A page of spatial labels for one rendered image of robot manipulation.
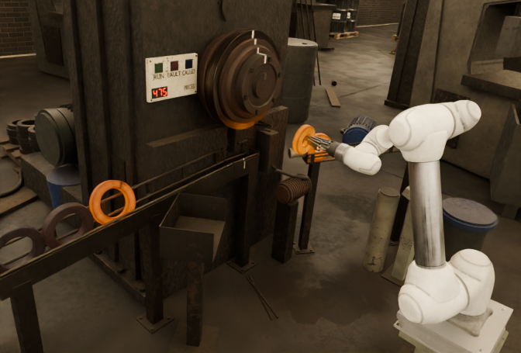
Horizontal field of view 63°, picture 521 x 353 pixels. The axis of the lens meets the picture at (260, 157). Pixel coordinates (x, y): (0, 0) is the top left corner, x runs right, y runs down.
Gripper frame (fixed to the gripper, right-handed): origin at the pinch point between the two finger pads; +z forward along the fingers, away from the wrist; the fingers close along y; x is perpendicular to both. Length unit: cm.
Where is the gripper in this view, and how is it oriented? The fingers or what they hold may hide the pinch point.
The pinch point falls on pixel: (305, 136)
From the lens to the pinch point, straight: 218.0
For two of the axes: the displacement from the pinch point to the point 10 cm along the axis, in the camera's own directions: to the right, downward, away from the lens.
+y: 6.6, -2.6, 7.1
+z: -7.5, -3.7, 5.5
